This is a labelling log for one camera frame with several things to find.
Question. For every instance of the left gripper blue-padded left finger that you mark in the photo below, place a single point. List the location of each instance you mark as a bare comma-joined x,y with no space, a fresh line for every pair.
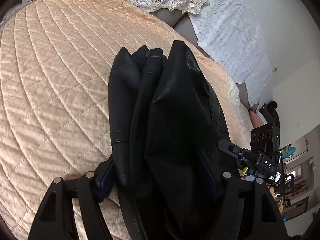
105,178

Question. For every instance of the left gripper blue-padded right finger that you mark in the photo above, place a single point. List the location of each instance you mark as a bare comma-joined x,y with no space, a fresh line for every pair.
212,179

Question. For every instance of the black leather jacket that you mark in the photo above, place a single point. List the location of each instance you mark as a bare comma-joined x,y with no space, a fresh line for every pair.
163,116

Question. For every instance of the beige quilted bedspread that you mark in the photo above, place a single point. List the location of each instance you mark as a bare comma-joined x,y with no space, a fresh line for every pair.
56,59

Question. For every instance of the white embossed pillow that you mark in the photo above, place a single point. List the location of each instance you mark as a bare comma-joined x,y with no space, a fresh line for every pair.
230,33

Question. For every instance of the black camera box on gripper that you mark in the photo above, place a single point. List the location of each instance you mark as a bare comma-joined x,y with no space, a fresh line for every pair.
265,139

